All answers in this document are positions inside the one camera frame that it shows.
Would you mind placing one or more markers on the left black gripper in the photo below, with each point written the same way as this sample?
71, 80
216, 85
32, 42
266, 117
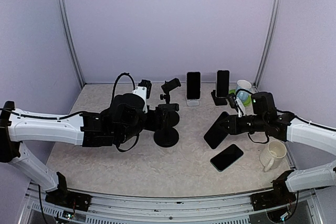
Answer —
157, 119

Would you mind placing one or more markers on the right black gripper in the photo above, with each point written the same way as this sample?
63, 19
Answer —
234, 128

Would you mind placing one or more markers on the blue phone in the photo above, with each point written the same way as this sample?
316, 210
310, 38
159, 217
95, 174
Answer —
215, 135

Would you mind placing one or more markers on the black folding phone stand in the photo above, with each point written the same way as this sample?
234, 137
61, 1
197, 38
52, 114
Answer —
218, 101

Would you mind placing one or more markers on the white folding phone stand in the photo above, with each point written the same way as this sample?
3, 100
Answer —
192, 102

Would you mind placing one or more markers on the teal phone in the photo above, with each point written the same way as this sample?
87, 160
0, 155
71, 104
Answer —
227, 157

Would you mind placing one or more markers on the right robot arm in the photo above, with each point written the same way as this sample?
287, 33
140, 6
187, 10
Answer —
287, 127

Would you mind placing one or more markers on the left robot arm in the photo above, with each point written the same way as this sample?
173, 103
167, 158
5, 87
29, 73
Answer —
125, 118

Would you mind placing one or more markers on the green saucer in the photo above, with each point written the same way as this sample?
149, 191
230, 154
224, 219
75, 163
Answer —
245, 103

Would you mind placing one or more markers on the light blue mug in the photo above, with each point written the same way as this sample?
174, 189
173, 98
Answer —
243, 90

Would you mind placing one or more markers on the cream ceramic mug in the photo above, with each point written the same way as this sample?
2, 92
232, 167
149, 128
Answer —
272, 155

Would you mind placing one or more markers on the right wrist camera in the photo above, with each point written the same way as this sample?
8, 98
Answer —
236, 103

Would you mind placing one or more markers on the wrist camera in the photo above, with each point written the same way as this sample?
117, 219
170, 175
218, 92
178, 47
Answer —
143, 90
236, 103

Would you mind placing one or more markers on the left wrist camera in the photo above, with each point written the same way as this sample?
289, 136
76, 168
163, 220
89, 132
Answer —
143, 90

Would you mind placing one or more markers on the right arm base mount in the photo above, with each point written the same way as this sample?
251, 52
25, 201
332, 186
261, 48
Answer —
279, 195

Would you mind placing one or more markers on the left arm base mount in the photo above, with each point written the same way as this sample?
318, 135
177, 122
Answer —
64, 197

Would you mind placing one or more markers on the right aluminium frame post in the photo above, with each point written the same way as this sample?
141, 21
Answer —
268, 41

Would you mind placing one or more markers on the aluminium frame post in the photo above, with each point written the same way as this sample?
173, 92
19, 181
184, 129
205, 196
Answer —
268, 41
70, 42

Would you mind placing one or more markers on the left aluminium frame post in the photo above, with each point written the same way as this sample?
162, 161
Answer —
70, 42

